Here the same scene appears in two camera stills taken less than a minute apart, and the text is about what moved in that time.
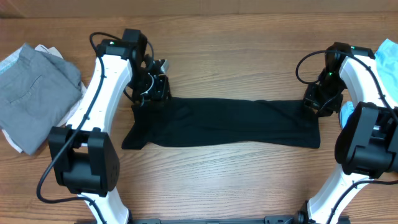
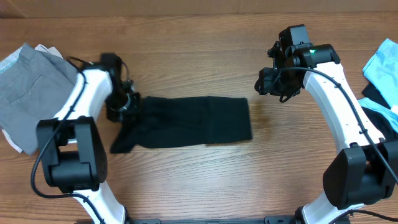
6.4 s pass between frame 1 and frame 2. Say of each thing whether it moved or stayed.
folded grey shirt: stayed
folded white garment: stayed
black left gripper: moved
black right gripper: moved
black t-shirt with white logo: moved
